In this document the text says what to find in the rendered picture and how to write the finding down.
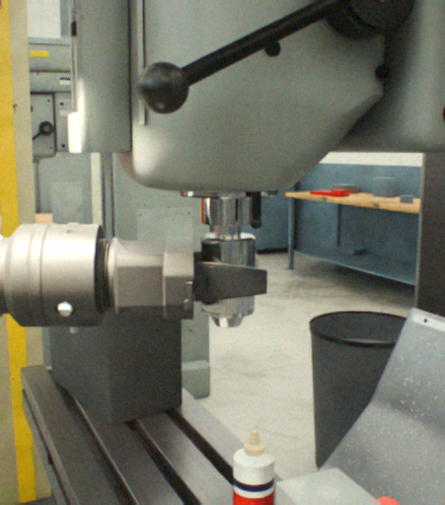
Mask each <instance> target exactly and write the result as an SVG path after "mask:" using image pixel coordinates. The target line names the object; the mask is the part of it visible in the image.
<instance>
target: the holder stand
mask: <svg viewBox="0 0 445 505"><path fill-rule="evenodd" d="M49 333H50V348H51V369H52V379H53V380H54V381H55V382H56V383H58V384H59V385H60V387H62V388H64V389H65V390H66V391H67V392H69V393H70V394H71V395H72V396H74V397H76V398H77V399H78V400H80V401H81V402H82V403H83V404H85V405H86V406H87V407H89V408H91V409H92V410H93V411H95V412H96V414H97V415H98V416H100V417H101V418H102V420H105V421H106V422H107V423H108V424H110V425H114V424H117V423H121V422H124V421H127V420H131V419H135V418H139V417H142V416H145V415H150V414H153V413H157V412H160V411H164V410H168V409H171V408H174V406H179V405H182V403H183V385H182V320H166V319H165V318H163V315H116V314H114V313H113V312H112V309H111V307H109V308H108V310H107V312H106V313H105V315H104V320H103V323H102V326H101V327H78V332H76V333H72V332H71V329H70V326H50V327H49Z"/></svg>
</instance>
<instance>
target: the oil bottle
mask: <svg viewBox="0 0 445 505"><path fill-rule="evenodd" d="M233 505H274V453H273V452H270V451H269V450H267V449H265V448H264V444H263V443H261V442H260V437H259V433H258V430H252V432H251V435H250V440H249V442H247V443H246V444H245V448H244V449H240V450H238V451H237V452H236V453H235V454H234V486H233Z"/></svg>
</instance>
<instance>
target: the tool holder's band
mask: <svg viewBox="0 0 445 505"><path fill-rule="evenodd" d="M200 247H201V248H202V249H205V250H209V251H218V252H239V251H248V250H252V249H255V248H256V238H255V237H253V236H252V235H249V233H242V236H240V237H235V238H222V237H215V236H214V233H207V235H204V236H202V237H201V238H200Z"/></svg>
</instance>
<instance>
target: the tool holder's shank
mask: <svg viewBox="0 0 445 505"><path fill-rule="evenodd" d="M214 236H215V237H222V238H235V237H240V236H242V226H214Z"/></svg>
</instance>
